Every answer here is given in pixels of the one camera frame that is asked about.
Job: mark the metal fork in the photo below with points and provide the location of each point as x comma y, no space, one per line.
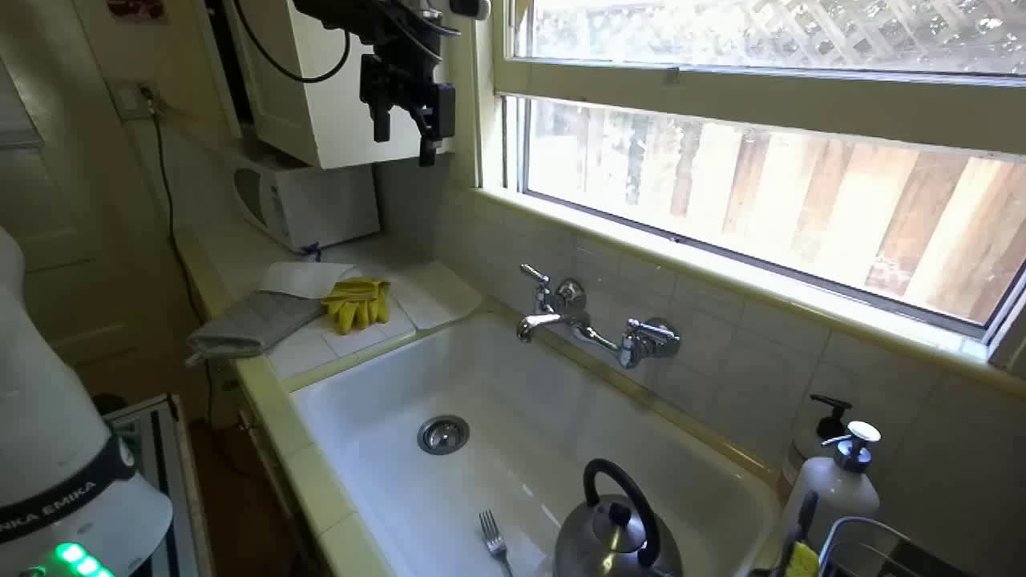
491,532

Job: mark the red wall object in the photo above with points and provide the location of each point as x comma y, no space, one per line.
136,7

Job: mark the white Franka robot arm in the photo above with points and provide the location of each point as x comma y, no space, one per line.
49,426

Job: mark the white window frame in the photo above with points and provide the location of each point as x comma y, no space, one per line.
770,100

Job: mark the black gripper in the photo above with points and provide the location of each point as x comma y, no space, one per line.
402,43

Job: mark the yellow sponge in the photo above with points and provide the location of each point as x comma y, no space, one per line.
804,560

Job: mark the white pump soap bottle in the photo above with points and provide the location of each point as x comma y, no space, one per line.
839,490

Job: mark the chrome wall tap with spout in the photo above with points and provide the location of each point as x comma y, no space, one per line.
570,307

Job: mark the wall power outlet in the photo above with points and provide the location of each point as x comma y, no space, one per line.
133,100

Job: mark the wooden fence outside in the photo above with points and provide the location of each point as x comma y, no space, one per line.
834,213

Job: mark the grey folded towel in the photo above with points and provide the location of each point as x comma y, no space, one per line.
251,326

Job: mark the black pump dispenser bottle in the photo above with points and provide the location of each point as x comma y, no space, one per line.
830,419

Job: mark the metal sink drain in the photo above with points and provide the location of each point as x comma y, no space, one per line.
443,435

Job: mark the white ceramic sink basin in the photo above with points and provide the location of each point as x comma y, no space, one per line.
532,426

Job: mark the white metal stand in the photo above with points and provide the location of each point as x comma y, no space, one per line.
163,469

